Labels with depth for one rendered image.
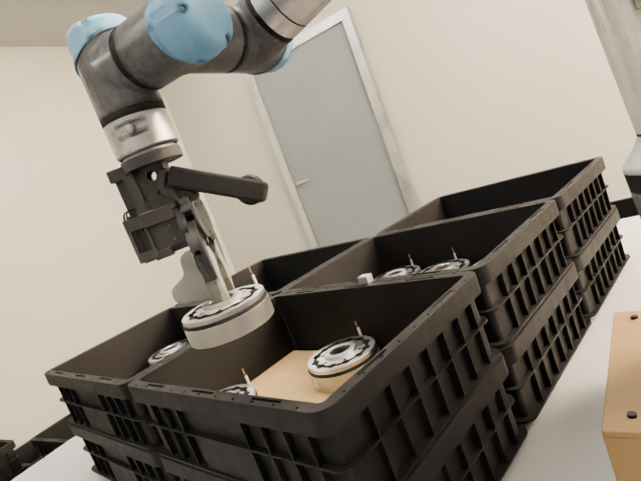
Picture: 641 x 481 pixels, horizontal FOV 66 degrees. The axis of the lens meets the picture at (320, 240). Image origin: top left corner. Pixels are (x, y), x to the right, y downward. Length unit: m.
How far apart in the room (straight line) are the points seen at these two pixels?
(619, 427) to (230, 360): 0.53
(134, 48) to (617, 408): 0.58
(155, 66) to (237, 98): 4.07
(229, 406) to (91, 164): 4.08
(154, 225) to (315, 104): 3.58
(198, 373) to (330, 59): 3.44
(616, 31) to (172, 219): 0.45
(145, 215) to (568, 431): 0.57
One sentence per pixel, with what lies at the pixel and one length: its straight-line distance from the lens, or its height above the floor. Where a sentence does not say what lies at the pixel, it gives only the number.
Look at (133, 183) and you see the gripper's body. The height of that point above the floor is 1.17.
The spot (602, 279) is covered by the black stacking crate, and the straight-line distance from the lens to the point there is 1.06.
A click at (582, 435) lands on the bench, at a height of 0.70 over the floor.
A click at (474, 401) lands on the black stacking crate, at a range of 0.60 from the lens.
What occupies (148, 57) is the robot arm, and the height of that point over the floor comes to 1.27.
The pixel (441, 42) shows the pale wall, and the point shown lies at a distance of 3.72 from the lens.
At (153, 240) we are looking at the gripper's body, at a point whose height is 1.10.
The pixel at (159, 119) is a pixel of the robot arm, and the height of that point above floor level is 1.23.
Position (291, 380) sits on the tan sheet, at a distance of 0.78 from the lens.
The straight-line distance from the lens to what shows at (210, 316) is 0.56.
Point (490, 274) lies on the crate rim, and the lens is 0.65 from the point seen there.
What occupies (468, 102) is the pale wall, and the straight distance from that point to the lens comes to 3.67.
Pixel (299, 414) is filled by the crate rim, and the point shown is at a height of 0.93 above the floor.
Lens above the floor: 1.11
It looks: 8 degrees down
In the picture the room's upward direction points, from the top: 21 degrees counter-clockwise
